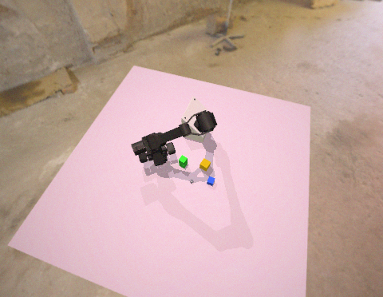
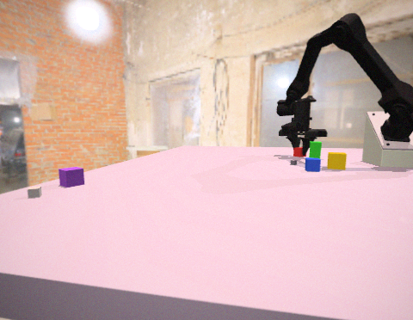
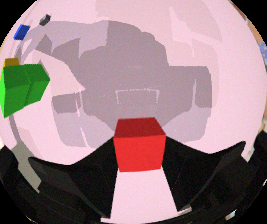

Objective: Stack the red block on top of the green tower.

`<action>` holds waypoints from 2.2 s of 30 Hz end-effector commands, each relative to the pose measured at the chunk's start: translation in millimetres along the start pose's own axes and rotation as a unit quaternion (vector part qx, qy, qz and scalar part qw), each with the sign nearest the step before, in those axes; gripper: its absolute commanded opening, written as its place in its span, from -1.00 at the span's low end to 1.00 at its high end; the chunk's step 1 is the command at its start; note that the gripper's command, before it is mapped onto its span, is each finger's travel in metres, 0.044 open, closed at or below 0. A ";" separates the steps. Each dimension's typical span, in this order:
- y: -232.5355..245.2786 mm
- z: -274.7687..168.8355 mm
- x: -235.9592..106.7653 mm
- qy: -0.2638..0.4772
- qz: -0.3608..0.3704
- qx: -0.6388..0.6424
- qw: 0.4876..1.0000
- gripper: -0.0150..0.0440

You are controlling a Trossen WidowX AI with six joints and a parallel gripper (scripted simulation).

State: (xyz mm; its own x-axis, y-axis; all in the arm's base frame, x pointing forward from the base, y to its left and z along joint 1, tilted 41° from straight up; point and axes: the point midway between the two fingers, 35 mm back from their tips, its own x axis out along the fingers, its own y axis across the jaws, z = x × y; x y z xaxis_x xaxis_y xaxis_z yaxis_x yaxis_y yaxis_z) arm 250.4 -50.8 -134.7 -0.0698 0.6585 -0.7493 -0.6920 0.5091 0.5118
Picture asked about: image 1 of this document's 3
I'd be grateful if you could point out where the blue cube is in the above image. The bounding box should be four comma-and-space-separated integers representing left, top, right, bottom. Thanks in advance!
207, 176, 215, 186

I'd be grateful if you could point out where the yellow block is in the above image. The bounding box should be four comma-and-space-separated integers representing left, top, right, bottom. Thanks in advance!
199, 159, 211, 171

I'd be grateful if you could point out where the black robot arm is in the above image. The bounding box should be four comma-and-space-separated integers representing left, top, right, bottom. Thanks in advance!
131, 110, 217, 166

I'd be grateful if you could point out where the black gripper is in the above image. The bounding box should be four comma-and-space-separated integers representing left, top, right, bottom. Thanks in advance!
138, 142, 176, 163

